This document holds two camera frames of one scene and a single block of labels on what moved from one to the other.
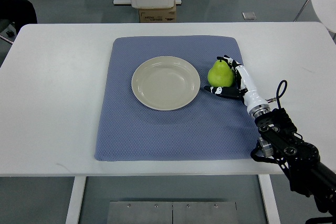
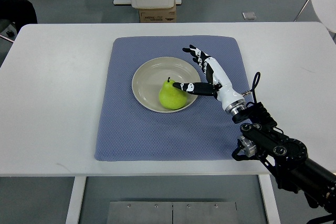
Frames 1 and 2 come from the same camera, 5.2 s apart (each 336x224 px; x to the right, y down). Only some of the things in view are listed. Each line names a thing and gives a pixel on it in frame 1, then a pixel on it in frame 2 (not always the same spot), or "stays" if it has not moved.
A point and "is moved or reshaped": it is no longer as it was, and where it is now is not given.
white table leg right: [270, 200] stays
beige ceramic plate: [166, 83] stays
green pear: [221, 74] is moved or reshaped
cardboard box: [158, 15] stays
